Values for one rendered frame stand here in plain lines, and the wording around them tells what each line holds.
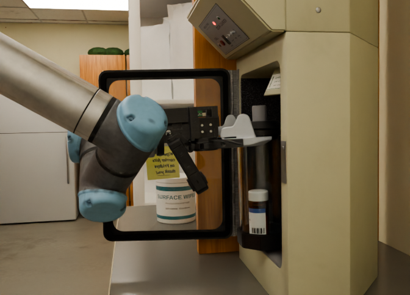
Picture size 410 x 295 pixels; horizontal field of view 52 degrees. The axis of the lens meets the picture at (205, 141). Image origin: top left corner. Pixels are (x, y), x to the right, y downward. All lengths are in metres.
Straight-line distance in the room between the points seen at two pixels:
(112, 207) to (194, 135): 0.20
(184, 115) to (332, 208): 0.30
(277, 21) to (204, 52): 0.37
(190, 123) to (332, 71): 0.26
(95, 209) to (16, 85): 0.22
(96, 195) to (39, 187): 5.03
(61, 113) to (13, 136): 5.10
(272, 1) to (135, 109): 0.28
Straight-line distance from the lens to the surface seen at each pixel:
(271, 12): 0.70
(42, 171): 5.67
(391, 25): 1.24
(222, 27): 0.84
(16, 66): 0.62
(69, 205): 5.68
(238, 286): 0.89
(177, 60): 1.97
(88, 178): 0.68
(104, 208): 0.68
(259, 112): 0.81
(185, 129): 0.78
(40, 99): 0.61
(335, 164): 0.73
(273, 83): 0.82
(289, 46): 0.70
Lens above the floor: 1.27
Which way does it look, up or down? 3 degrees down
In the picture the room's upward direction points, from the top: 1 degrees counter-clockwise
